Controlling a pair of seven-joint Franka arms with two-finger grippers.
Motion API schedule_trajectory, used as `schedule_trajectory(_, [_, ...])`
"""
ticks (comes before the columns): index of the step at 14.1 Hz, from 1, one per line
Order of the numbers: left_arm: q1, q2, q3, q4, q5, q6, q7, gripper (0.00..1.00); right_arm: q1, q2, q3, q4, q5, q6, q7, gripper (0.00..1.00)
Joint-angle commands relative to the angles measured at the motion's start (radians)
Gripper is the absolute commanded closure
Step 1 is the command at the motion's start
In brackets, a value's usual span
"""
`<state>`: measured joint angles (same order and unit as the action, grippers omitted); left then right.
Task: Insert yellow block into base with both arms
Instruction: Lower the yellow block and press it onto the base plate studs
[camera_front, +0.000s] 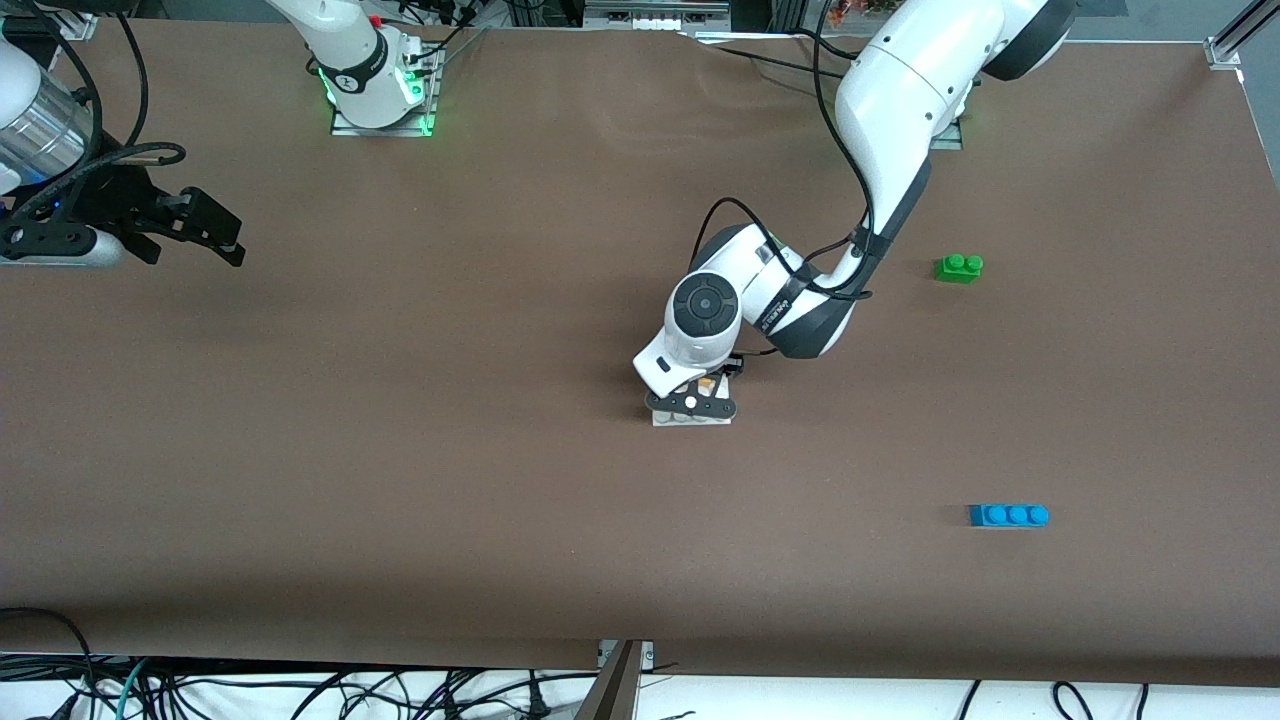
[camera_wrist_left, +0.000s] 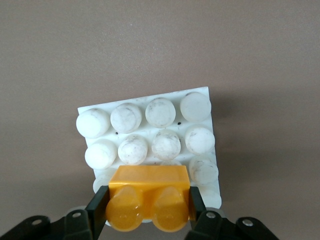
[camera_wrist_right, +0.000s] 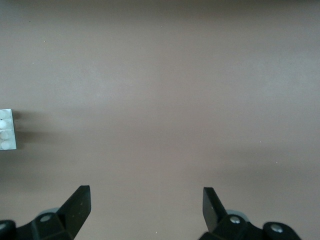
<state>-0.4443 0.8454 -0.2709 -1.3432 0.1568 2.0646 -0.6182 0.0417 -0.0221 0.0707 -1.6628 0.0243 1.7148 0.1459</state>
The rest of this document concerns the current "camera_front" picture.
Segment white studded base plate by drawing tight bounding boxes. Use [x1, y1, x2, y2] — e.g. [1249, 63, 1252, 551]
[652, 405, 733, 428]

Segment blue three-stud block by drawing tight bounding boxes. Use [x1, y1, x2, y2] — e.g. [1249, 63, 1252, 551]
[968, 503, 1051, 529]

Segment brown table cover sheet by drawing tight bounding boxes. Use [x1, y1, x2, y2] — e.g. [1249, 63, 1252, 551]
[0, 18, 1280, 689]

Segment dark grey support beam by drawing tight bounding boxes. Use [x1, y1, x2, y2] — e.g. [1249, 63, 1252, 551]
[575, 640, 642, 720]

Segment thick black camera cable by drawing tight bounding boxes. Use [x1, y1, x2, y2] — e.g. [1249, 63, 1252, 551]
[8, 142, 189, 223]

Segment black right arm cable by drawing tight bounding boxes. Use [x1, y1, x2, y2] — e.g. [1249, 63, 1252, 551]
[116, 12, 151, 151]

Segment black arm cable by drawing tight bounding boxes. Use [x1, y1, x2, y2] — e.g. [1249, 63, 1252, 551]
[116, 12, 151, 151]
[695, 0, 877, 301]

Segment black cable across table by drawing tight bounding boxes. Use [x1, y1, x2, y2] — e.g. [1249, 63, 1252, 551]
[690, 30, 861, 81]

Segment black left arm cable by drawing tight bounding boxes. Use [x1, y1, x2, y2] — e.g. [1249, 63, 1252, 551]
[695, 0, 877, 301]

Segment aluminium frame rail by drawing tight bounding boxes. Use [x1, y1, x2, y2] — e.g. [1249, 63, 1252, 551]
[583, 0, 731, 31]

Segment black looped floor cable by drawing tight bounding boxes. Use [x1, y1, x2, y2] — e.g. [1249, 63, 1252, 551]
[0, 607, 96, 720]

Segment tangled black floor cables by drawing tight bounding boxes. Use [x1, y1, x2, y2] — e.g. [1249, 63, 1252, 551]
[150, 662, 566, 720]

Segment teal floor cable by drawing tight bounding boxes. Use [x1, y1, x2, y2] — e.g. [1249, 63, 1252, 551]
[115, 658, 153, 720]

